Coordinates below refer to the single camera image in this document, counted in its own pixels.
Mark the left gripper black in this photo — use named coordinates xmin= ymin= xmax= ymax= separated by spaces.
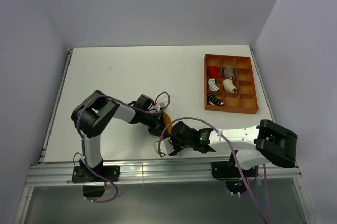
xmin=140 ymin=111 xmax=168 ymax=138

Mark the mustard yellow sock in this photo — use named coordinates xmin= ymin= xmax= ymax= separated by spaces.
xmin=162 ymin=112 xmax=173 ymax=134

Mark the black white striped sock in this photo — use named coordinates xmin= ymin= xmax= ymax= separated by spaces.
xmin=207 ymin=93 xmax=224 ymax=106

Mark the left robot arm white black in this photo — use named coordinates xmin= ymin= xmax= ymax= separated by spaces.
xmin=71 ymin=90 xmax=171 ymax=181

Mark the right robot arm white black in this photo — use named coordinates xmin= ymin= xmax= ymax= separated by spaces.
xmin=161 ymin=120 xmax=298 ymax=177

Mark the white grey striped rolled sock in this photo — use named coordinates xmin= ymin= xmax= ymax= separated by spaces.
xmin=207 ymin=78 xmax=220 ymax=92

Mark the beige rolled sock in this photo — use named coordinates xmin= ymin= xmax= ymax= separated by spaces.
xmin=223 ymin=79 xmax=238 ymax=93

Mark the orange compartment tray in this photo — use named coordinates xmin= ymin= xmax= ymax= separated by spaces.
xmin=204 ymin=54 xmax=259 ymax=114

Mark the red rolled sock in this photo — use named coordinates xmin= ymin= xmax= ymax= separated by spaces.
xmin=207 ymin=66 xmax=219 ymax=78

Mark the brown grey rolled sock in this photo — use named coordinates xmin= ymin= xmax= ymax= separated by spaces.
xmin=223 ymin=66 xmax=235 ymax=79

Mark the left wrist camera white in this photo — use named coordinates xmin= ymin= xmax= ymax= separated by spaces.
xmin=153 ymin=103 xmax=166 ymax=112

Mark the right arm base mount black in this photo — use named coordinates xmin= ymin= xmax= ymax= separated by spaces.
xmin=211 ymin=161 xmax=259 ymax=194

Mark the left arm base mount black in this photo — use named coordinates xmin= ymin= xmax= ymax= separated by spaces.
xmin=71 ymin=165 xmax=121 ymax=198

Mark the aluminium front rail frame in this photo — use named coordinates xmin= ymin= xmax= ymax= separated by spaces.
xmin=14 ymin=157 xmax=317 ymax=223

